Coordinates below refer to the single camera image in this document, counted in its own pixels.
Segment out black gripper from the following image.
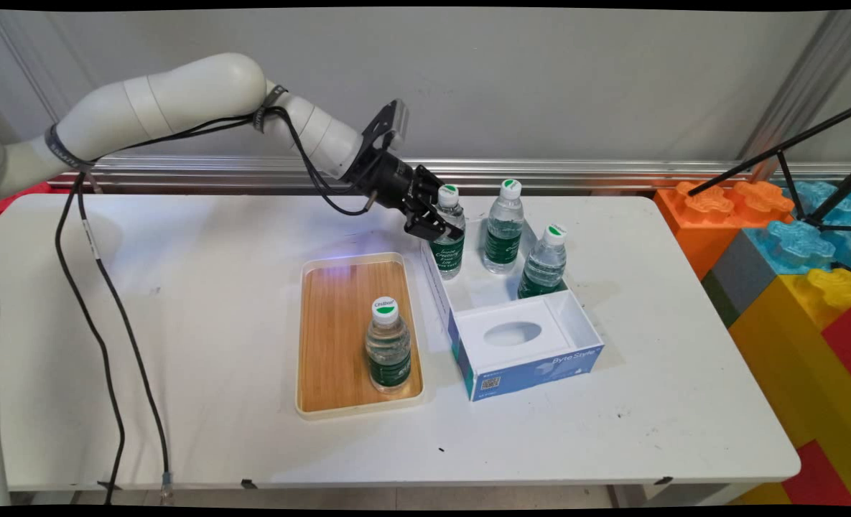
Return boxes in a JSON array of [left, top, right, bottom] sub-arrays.
[[342, 147, 466, 243]]

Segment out water bottle green label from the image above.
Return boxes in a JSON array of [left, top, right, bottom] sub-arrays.
[[364, 296, 413, 395], [483, 180, 527, 276], [429, 185, 468, 281], [516, 224, 569, 300]]

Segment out wooden tray cream rim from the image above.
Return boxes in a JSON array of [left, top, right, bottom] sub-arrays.
[[294, 251, 427, 421]]

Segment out white and blue cardboard box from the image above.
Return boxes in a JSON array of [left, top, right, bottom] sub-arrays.
[[420, 218, 606, 403]]

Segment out orange foam block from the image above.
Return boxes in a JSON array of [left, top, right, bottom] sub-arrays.
[[654, 181, 797, 281]]

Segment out grey foam block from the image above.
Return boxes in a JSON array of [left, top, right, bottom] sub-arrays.
[[711, 230, 779, 329]]

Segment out black tripod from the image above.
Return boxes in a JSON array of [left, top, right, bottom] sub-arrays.
[[687, 104, 851, 235]]

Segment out light blue foam block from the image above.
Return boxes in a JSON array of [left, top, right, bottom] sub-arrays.
[[745, 181, 851, 278]]

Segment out giant colourful toy bricks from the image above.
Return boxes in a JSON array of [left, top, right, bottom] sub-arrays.
[[730, 269, 851, 505]]

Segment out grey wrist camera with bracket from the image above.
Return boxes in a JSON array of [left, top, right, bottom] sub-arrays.
[[358, 98, 411, 156]]

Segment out aluminium wall rail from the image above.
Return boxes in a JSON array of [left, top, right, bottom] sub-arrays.
[[48, 156, 851, 195]]

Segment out black velcro strap with print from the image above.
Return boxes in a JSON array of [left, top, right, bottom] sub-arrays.
[[44, 124, 97, 174]]

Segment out black camera cable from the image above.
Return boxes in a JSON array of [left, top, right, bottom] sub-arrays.
[[53, 106, 390, 506]]

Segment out black cable with metal plug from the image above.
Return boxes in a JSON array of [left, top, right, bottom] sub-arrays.
[[73, 106, 380, 501]]

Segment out white table frame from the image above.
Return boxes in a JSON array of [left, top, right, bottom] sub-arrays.
[[608, 483, 758, 508]]

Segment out aluminium corner post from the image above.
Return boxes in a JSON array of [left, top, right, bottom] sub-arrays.
[[740, 10, 851, 167]]

